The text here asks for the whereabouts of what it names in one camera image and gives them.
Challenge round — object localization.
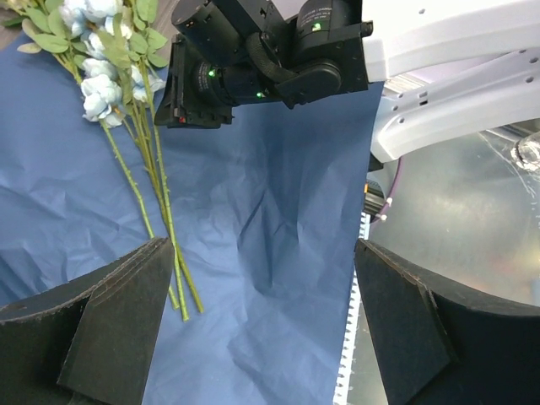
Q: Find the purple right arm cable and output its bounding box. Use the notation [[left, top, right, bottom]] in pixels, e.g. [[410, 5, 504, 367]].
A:
[[377, 158, 408, 223]]

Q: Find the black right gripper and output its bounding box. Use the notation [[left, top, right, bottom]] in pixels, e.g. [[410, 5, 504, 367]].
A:
[[154, 34, 232, 129]]

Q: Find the artificial flower bunch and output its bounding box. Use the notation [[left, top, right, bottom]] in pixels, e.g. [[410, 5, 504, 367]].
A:
[[1, 0, 204, 321]]

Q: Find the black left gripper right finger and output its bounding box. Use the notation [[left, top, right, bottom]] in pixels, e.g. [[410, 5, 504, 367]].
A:
[[354, 240, 539, 404]]

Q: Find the white slotted cable duct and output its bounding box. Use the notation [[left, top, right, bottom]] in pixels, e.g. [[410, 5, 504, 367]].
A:
[[332, 210, 372, 405]]

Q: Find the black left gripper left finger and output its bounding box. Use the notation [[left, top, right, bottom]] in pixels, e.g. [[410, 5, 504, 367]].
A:
[[1, 238, 173, 404]]

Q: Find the blue wrapping paper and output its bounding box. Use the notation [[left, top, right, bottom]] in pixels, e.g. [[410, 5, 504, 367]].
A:
[[1, 46, 383, 404]]

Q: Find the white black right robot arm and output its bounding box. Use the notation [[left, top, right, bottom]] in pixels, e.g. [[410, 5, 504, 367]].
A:
[[154, 1, 539, 163]]

